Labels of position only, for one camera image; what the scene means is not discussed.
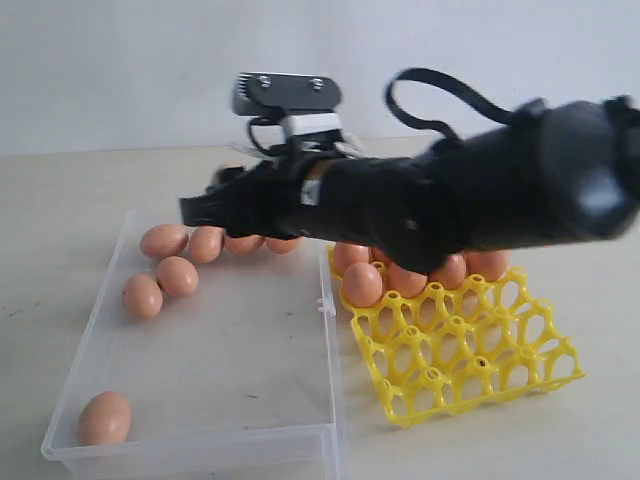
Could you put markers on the clear plastic bin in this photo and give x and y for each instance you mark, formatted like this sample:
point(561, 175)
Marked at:
point(241, 380)

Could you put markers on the yellow plastic egg tray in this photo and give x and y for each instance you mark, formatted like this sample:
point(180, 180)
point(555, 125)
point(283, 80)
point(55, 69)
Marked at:
point(447, 352)

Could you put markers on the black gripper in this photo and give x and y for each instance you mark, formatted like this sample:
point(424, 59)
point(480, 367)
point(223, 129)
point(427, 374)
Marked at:
point(371, 201)

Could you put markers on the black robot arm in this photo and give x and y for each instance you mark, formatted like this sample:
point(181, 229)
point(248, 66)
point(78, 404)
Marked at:
point(571, 175)

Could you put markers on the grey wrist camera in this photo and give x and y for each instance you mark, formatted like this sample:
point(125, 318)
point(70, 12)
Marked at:
point(301, 104)

